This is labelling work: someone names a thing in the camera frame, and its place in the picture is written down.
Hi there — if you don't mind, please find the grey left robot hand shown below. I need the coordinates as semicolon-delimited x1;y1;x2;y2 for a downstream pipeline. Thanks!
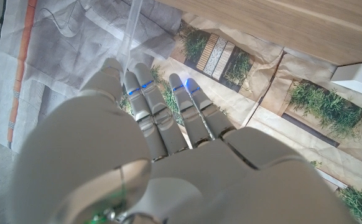
11;57;358;224

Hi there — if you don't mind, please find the clear plastic pipette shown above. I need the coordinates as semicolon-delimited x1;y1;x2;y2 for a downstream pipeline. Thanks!
116;0;144;75

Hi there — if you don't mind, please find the printed fabric backdrop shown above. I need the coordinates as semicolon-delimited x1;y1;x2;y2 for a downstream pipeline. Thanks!
0;0;362;223

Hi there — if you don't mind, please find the white power strip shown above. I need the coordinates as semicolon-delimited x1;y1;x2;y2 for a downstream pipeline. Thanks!
330;63;362;101

